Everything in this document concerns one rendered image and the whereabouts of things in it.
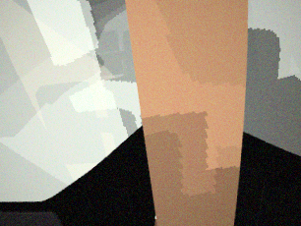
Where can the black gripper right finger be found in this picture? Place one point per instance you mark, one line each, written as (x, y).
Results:
(269, 188)

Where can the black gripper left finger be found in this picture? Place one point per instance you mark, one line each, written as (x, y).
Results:
(115, 192)

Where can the long wooden rail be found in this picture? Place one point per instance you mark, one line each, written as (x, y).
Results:
(190, 61)

